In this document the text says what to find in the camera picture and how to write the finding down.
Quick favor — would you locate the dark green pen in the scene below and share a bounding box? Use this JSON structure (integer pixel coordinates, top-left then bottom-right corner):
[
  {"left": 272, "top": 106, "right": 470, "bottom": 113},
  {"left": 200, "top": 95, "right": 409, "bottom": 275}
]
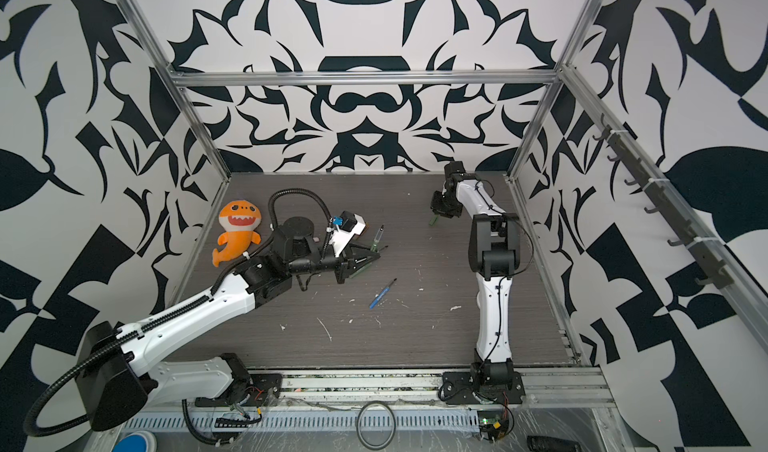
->
[{"left": 370, "top": 225, "right": 384, "bottom": 252}]

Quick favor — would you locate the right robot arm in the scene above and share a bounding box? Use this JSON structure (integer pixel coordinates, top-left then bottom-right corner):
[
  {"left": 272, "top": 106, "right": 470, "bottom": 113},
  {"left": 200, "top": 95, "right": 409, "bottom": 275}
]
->
[{"left": 430, "top": 161, "right": 524, "bottom": 392}]

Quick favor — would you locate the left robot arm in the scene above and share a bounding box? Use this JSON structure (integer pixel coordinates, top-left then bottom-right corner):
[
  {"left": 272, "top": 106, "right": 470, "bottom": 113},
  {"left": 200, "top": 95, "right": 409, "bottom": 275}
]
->
[{"left": 23, "top": 188, "right": 380, "bottom": 437}]

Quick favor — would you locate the blue pen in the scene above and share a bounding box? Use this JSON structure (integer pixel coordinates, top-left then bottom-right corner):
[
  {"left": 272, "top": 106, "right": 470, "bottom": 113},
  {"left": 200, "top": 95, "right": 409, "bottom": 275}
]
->
[{"left": 369, "top": 278, "right": 397, "bottom": 310}]

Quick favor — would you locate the orange shark plush toy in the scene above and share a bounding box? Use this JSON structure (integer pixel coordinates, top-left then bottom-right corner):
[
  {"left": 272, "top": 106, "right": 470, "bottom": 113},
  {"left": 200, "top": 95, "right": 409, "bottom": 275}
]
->
[{"left": 212, "top": 200, "right": 262, "bottom": 267}]

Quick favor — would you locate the green lit circuit board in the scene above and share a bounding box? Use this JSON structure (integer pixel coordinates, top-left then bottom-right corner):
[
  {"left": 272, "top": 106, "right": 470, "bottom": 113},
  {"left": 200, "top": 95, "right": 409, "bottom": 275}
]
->
[{"left": 478, "top": 410, "right": 515, "bottom": 443}]

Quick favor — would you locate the black device bottom right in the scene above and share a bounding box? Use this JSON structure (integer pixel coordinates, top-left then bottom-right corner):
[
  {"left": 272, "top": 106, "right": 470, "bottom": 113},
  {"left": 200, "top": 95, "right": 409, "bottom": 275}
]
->
[{"left": 526, "top": 435, "right": 583, "bottom": 452}]

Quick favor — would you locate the blue round button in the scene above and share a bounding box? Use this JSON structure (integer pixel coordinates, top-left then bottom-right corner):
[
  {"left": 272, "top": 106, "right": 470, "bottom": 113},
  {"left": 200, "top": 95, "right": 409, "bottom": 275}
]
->
[{"left": 112, "top": 431, "right": 157, "bottom": 452}]

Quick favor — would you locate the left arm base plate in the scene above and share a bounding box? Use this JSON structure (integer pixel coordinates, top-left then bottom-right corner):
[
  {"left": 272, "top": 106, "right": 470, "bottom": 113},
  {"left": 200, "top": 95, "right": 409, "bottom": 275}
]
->
[{"left": 194, "top": 373, "right": 283, "bottom": 407}]

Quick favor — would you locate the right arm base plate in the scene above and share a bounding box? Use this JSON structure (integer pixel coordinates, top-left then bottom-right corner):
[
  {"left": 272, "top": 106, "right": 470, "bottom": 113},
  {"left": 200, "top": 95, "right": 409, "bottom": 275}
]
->
[{"left": 437, "top": 372, "right": 526, "bottom": 405}]

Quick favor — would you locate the white slotted cable duct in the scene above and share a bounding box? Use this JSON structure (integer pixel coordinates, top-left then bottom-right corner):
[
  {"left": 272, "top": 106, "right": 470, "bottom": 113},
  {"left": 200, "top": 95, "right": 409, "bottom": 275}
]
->
[{"left": 122, "top": 407, "right": 479, "bottom": 433}]

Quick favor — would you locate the black cable loop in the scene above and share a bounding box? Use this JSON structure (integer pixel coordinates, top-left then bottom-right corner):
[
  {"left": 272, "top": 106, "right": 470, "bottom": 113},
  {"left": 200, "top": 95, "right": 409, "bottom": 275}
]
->
[{"left": 355, "top": 401, "right": 398, "bottom": 451}]

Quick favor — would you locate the wall hook rail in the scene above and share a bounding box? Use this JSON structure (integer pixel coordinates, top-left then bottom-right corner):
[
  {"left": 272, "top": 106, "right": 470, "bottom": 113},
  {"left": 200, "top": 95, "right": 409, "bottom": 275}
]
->
[{"left": 596, "top": 124, "right": 734, "bottom": 289}]

